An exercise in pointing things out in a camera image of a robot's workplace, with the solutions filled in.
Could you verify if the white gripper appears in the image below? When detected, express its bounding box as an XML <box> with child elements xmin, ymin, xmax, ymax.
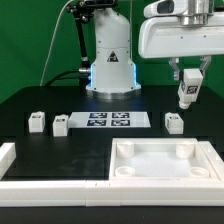
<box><xmin>138</xmin><ymin>15</ymin><xmax>224</xmax><ymax>80</ymax></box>

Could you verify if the white square table top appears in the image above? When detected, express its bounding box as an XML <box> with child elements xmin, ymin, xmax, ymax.
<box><xmin>109</xmin><ymin>138</ymin><xmax>224</xmax><ymax>181</ymax></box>

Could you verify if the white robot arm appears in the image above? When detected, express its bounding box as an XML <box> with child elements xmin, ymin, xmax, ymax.
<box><xmin>86</xmin><ymin>0</ymin><xmax>224</xmax><ymax>104</ymax></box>

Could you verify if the white marker tag sheet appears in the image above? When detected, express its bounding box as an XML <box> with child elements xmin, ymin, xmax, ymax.
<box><xmin>68</xmin><ymin>112</ymin><xmax>151</xmax><ymax>128</ymax></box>

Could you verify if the white U-shaped fence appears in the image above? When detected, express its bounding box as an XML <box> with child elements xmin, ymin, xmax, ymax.
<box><xmin>0</xmin><ymin>143</ymin><xmax>224</xmax><ymax>207</ymax></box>

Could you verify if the black cable bundle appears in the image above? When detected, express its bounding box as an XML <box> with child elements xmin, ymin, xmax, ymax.
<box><xmin>44</xmin><ymin>69</ymin><xmax>89</xmax><ymax>88</ymax></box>

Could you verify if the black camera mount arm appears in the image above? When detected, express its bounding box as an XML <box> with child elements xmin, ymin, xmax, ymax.
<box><xmin>66</xmin><ymin>0</ymin><xmax>97</xmax><ymax>68</ymax></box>

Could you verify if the grey cable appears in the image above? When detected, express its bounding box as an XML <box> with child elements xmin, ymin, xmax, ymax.
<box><xmin>39</xmin><ymin>0</ymin><xmax>75</xmax><ymax>87</ymax></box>

